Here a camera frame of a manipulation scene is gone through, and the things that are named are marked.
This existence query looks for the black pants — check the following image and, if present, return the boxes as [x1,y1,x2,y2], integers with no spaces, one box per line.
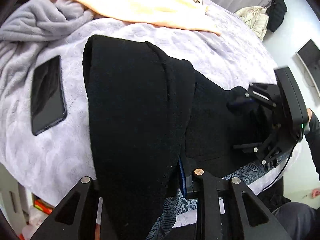
[82,34,273,240]

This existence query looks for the person's black sleeve forearm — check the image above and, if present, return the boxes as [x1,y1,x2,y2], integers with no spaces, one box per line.
[305,108,320,165]

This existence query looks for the lavender plush bed cover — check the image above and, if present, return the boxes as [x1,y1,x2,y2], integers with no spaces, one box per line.
[1,3,276,204]

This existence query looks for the cream puffer jacket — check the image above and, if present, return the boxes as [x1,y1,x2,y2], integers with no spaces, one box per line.
[235,6,269,41]

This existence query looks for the black hanging jacket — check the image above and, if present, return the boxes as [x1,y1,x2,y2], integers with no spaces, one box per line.
[266,0,287,33]

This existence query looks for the grey leaf-patterned cloth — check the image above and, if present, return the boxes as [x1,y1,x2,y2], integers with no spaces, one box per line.
[147,154,289,239]

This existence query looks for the black smartphone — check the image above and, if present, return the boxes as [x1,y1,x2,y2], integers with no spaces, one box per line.
[30,55,67,136]

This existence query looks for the peach orange towel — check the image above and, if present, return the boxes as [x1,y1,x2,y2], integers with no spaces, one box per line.
[74,0,219,35]

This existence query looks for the grey fleece blanket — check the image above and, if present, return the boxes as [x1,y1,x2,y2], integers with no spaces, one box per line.
[1,0,94,88]

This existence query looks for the black wall monitor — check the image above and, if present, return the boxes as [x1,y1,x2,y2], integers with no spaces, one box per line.
[296,39,319,95]

